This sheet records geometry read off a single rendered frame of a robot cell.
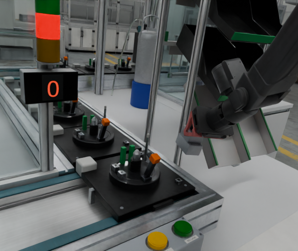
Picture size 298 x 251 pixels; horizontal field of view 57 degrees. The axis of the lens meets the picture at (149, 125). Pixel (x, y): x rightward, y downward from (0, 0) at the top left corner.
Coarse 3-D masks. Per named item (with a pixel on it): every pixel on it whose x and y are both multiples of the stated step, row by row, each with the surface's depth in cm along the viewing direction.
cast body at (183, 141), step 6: (192, 126) 72; (180, 132) 75; (180, 138) 74; (186, 138) 72; (192, 138) 71; (198, 138) 72; (180, 144) 74; (186, 144) 72; (192, 144) 71; (198, 144) 73; (186, 150) 71; (192, 150) 72; (198, 150) 73
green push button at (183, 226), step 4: (176, 224) 60; (180, 224) 60; (184, 224) 60; (188, 224) 60; (176, 228) 59; (180, 228) 59; (184, 228) 59; (188, 228) 59; (176, 232) 58; (180, 232) 58; (184, 232) 58; (188, 232) 58; (184, 236) 58
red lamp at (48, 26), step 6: (36, 18) 58; (42, 18) 57; (48, 18) 57; (54, 18) 58; (36, 24) 58; (42, 24) 58; (48, 24) 58; (54, 24) 59; (36, 30) 59; (42, 30) 58; (48, 30) 58; (54, 30) 59; (36, 36) 60; (42, 36) 59; (48, 36) 59; (54, 36) 59
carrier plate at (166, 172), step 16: (96, 160) 81; (112, 160) 82; (80, 176) 76; (96, 176) 74; (160, 176) 77; (176, 176) 78; (96, 192) 68; (112, 192) 68; (128, 192) 69; (144, 192) 70; (160, 192) 70; (176, 192) 71; (192, 192) 74; (112, 208) 63; (128, 208) 63; (144, 208) 65
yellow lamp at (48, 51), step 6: (36, 42) 60; (42, 42) 59; (48, 42) 59; (54, 42) 60; (36, 48) 61; (42, 48) 60; (48, 48) 60; (54, 48) 60; (42, 54) 60; (48, 54) 60; (54, 54) 61; (42, 60) 60; (48, 60) 61; (54, 60) 61
